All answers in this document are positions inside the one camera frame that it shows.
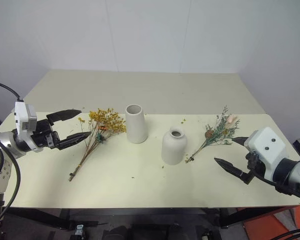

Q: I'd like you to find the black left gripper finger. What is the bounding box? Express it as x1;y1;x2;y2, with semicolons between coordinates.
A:
57;131;93;151
46;108;83;126

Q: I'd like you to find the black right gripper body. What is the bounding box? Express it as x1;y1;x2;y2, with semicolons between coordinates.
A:
245;151;266;178

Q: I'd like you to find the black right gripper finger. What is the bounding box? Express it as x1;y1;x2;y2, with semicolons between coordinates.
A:
231;136;251;149
213;157;255;186

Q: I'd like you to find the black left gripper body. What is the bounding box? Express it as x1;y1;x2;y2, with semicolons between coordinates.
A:
30;118;61;151

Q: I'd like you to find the white bottle-shaped vase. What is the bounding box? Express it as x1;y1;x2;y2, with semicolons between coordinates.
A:
160;126;188;166

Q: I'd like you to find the tall tapered white vase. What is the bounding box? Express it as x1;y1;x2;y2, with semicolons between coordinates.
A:
125;103;149;145

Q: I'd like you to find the green and pink flower bunch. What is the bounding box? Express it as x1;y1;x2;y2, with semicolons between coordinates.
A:
184;105;241;164

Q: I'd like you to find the yellow dried flower bunch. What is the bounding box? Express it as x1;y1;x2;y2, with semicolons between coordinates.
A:
68;107;127;183

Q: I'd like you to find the white dotted robot body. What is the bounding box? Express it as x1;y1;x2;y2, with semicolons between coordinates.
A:
0;149;12;195

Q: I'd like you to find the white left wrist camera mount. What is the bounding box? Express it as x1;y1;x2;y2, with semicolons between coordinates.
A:
13;100;44;153

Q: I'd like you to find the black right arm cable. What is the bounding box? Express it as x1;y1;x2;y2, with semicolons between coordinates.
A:
274;181;300;201

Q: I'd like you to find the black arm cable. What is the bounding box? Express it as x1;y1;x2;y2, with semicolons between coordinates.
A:
0;132;22;222
274;181;300;201

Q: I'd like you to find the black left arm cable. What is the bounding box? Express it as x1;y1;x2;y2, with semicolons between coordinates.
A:
0;132;22;222

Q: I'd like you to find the black left wrist camera cable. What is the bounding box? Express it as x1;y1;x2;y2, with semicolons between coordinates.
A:
0;79;25;103

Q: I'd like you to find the black table frame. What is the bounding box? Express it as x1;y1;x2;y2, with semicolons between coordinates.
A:
3;206;292;231

